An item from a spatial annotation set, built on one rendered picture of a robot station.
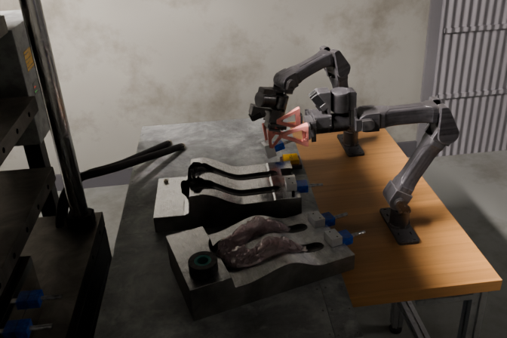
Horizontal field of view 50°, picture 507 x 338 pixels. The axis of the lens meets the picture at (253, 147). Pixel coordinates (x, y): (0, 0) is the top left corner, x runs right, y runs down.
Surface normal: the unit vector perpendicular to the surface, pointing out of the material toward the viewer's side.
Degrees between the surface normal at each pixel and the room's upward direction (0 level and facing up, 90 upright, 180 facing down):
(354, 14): 90
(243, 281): 0
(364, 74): 90
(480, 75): 90
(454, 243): 0
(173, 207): 0
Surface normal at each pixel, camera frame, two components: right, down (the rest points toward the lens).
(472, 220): -0.05, -0.89
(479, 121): 0.11, 0.45
